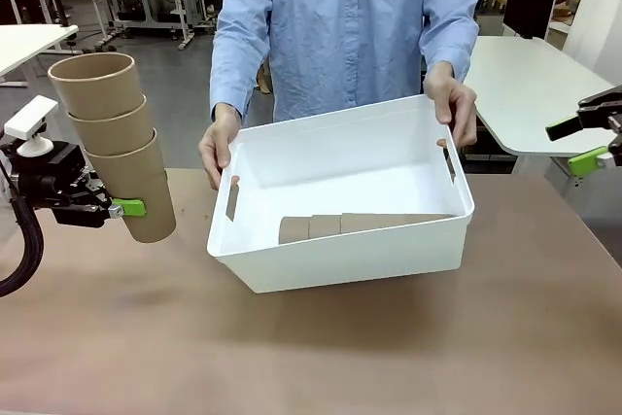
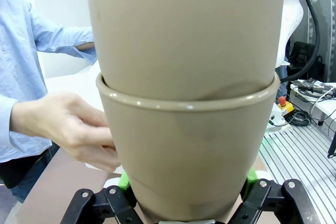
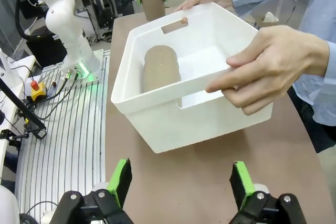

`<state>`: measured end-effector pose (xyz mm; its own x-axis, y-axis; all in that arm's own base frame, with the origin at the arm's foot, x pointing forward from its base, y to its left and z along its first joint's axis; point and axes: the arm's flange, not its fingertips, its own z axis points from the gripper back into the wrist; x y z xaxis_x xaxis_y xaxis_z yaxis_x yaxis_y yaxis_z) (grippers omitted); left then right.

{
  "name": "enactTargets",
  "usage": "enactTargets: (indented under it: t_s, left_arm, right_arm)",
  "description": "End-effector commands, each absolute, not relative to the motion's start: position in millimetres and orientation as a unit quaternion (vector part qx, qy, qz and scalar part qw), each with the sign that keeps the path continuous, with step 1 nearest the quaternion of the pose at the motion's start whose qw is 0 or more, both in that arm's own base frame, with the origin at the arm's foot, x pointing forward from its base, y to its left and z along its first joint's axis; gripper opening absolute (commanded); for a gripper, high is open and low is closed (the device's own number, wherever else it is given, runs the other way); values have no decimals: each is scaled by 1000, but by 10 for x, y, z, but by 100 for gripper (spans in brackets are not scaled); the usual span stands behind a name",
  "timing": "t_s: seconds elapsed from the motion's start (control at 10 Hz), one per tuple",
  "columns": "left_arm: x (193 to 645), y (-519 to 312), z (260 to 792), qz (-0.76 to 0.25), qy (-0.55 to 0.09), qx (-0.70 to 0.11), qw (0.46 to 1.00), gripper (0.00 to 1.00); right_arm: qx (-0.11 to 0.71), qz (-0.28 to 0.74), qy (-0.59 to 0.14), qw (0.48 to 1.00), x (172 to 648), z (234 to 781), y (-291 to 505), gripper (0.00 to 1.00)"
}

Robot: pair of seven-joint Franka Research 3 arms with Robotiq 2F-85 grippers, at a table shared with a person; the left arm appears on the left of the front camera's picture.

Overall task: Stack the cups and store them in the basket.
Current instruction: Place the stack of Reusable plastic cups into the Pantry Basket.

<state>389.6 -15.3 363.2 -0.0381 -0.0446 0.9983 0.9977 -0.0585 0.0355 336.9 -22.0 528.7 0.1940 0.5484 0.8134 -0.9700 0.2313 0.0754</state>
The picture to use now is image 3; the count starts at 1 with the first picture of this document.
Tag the black box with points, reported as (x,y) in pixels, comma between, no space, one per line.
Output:
(44,51)

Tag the slotted metal base plate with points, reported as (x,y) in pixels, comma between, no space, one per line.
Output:
(65,142)

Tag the black profile bar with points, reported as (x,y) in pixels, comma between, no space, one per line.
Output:
(21,108)

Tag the person in light blue shirt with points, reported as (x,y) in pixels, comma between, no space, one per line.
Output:
(320,103)

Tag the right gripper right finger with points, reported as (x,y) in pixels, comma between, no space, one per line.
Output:
(242,182)

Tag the yellow emergency stop button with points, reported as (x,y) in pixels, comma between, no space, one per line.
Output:
(38,93)

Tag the electronics rack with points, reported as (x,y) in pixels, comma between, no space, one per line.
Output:
(102,11)

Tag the person's left forearm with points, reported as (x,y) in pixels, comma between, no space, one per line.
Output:
(332,58)

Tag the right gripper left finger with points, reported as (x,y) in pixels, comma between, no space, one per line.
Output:
(119,182)

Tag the cardboard box with white paper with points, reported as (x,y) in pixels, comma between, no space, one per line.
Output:
(262,23)

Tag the person's left hand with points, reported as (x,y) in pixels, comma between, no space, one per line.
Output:
(275,61)

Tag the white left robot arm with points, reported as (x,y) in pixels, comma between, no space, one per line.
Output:
(68,24)

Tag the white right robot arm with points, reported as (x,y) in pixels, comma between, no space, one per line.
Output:
(8,205)

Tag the white plastic basket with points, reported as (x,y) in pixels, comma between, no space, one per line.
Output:
(199,119)

